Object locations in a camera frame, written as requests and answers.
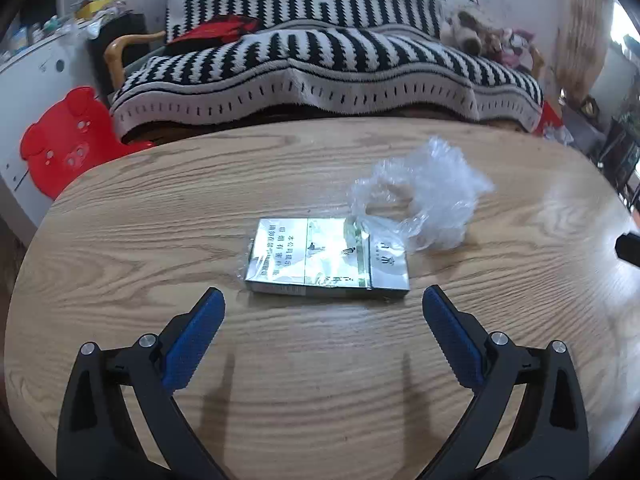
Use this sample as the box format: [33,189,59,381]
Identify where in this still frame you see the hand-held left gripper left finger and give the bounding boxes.
[56,287,227,480]

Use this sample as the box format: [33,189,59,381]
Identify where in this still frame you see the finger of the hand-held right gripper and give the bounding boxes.
[615,232,640,263]

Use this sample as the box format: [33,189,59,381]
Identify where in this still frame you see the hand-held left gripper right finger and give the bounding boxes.
[421,285,591,480]

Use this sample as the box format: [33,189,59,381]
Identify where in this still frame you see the green cigarette pack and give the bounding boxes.
[244,217,411,298]

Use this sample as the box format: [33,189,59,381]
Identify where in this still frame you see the black wooden chair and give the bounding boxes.
[597,117,640,183]

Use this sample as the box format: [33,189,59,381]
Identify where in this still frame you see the clear plastic bag of items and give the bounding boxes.
[542,124,576,149]

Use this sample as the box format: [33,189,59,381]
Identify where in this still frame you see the crumpled clear plastic wrap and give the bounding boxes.
[347,135,496,251]

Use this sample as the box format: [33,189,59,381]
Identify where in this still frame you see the beige patterned curtain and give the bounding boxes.
[554,0,610,106]

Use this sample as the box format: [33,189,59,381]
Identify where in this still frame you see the pink cloth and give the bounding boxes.
[497,27,536,67]

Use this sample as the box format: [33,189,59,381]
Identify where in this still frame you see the red pig-shaped plastic stool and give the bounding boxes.
[19,86,156,200]

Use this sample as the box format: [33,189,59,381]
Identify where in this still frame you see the brown white stuffed toy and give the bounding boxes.
[440,2,501,56]

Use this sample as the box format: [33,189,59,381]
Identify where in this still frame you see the white cabinet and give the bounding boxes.
[0,25,108,231]

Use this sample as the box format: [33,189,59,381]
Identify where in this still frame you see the black white striped sofa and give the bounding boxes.
[109,0,545,133]

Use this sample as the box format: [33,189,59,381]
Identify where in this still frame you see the red cloth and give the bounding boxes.
[167,15,263,48]

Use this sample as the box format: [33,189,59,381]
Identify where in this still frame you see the yellow green packets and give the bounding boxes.
[72,0,131,26]

